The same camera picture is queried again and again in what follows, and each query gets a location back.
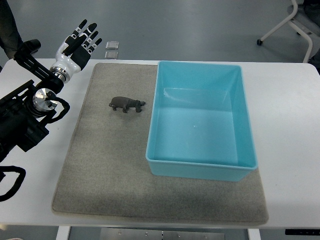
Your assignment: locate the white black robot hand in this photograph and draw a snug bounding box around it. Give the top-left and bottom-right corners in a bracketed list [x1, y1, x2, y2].
[50, 19, 102, 84]

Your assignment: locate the brown toy hippo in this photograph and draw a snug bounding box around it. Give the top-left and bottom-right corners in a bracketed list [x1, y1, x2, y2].
[108, 96, 146, 113]

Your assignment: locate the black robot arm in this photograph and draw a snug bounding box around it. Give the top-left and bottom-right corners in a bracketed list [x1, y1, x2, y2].
[0, 39, 70, 160]

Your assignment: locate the blue plastic box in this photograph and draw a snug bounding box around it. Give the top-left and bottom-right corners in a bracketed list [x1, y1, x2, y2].
[145, 61, 258, 182]

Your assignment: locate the upper clear floor tile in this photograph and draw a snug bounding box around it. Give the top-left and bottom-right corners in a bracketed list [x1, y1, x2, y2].
[105, 41, 119, 50]

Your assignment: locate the clear floor tile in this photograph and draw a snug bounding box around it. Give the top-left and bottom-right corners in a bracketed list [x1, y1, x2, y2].
[104, 51, 119, 60]
[105, 41, 119, 50]

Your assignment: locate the lower clear floor tile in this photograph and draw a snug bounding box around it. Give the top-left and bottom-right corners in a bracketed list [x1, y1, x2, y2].
[104, 51, 119, 60]

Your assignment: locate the dark trouser leg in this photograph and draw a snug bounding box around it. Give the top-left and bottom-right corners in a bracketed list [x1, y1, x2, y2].
[0, 0, 23, 59]

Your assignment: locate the grey felt mat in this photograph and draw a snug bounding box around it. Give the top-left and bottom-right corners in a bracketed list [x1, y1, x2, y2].
[52, 63, 269, 226]

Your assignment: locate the metal plate under table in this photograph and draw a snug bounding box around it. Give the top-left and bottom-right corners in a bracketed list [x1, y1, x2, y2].
[99, 227, 226, 240]

